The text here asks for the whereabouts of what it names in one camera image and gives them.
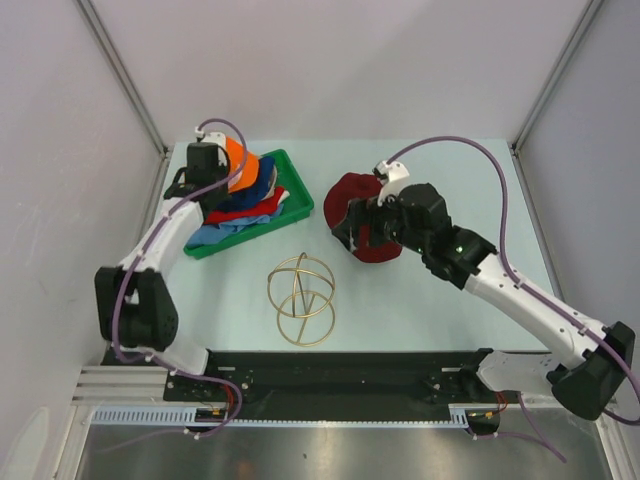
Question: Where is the orange bucket hat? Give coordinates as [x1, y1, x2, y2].
[224, 136, 260, 193]

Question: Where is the left aluminium frame post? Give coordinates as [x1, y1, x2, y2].
[72, 0, 174, 159]

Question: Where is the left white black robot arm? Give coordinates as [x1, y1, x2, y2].
[94, 136, 231, 400]

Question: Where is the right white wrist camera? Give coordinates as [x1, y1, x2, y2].
[372, 160, 410, 206]

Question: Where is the maroon bucket hat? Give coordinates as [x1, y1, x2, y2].
[323, 173, 402, 264]

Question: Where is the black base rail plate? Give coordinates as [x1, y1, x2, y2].
[99, 349, 521, 424]

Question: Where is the white slotted cable duct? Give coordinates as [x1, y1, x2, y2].
[92, 402, 506, 431]

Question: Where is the green plastic tray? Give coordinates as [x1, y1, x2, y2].
[184, 149, 314, 259]

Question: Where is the beige bucket hat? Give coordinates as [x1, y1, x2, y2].
[264, 167, 290, 205]

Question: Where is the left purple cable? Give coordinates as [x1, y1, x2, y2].
[94, 117, 249, 454]

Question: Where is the light blue hat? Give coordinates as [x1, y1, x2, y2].
[186, 215, 271, 248]

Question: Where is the aluminium frame post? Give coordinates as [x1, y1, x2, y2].
[510, 0, 608, 157]
[72, 0, 174, 159]

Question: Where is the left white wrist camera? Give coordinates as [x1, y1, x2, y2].
[195, 127, 227, 149]

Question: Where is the red hat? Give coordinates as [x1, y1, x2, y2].
[203, 185, 286, 226]

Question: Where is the right aluminium frame post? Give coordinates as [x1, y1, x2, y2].
[510, 0, 608, 157]

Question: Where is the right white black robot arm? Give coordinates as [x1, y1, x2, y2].
[323, 174, 635, 420]

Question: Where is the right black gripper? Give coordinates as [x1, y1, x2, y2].
[331, 184, 428, 255]

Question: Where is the dark blue bucket hat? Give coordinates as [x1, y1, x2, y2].
[215, 156, 275, 213]

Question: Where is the gold wire hat stand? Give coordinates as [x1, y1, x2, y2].
[266, 252, 336, 348]

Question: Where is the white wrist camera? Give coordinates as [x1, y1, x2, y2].
[372, 160, 410, 206]
[195, 127, 227, 149]

